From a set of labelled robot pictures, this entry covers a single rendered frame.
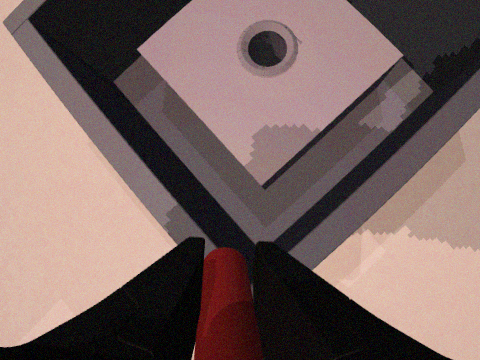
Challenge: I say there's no dark grey open box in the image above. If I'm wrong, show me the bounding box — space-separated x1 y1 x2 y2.
3 0 480 297

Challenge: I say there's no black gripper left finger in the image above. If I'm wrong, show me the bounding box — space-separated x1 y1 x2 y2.
0 236 205 360

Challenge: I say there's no dark red peg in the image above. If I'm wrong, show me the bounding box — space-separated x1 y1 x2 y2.
193 247 264 360

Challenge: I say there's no pink square plate with hole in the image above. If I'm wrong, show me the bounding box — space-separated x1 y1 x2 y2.
137 0 403 191

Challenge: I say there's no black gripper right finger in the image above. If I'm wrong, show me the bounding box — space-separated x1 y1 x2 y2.
252 240 452 360

